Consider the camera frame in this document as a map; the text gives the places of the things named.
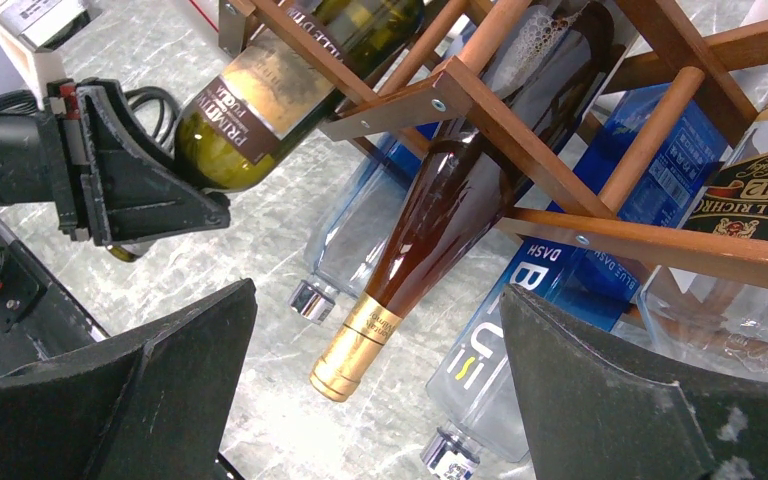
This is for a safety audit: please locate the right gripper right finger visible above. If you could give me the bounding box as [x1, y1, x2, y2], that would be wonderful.
[499, 285, 768, 479]

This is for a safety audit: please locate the clear blue-label bottle right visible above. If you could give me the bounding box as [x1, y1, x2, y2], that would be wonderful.
[421, 102, 727, 479]

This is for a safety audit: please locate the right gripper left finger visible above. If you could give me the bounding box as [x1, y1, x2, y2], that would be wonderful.
[0, 279, 258, 479]

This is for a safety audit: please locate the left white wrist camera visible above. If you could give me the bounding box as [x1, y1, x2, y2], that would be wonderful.
[0, 0, 102, 109]

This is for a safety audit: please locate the clear blue-label bottle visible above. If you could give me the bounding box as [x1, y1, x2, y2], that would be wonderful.
[421, 102, 727, 479]
[288, 134, 421, 324]

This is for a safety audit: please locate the brown wooden wine rack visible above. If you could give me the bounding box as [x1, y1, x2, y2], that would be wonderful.
[235, 1, 768, 278]

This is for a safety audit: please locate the clear blue-label bottle left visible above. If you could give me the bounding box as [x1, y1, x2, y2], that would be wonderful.
[288, 134, 421, 324]

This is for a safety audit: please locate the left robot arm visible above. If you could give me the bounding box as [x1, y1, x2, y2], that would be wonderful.
[0, 79, 230, 375]

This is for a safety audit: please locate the coiled black cable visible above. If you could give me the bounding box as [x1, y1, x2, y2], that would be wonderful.
[122, 86, 183, 150]

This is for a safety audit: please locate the small dark bottle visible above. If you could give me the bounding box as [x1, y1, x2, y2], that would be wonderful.
[640, 94, 768, 382]

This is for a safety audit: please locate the dark green wine bottle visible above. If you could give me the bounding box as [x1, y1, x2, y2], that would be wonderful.
[169, 0, 425, 193]

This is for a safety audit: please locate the brown bottle gold foil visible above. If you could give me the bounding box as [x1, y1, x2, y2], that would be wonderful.
[309, 1, 637, 402]

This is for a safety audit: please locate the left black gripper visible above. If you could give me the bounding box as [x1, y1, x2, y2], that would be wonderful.
[34, 79, 231, 246]

